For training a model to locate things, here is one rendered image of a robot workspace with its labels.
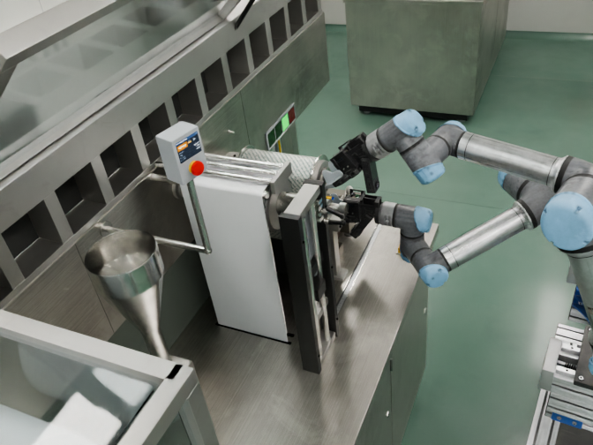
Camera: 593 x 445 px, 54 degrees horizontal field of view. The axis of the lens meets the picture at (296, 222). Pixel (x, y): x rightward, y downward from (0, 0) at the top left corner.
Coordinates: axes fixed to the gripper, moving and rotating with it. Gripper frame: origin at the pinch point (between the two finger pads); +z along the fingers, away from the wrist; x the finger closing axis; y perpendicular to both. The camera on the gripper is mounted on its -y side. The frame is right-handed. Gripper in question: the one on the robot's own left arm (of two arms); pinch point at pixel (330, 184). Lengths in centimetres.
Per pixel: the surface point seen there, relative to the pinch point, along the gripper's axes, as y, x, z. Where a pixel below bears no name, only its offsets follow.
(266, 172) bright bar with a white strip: 18.9, 26.5, -9.0
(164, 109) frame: 47, 19, 9
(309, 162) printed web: 8.9, -0.9, 1.0
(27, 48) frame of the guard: 57, 84, -48
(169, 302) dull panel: 7, 40, 42
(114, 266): 29, 68, 2
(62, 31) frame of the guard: 57, 78, -48
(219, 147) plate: 29.4, 0.0, 22.8
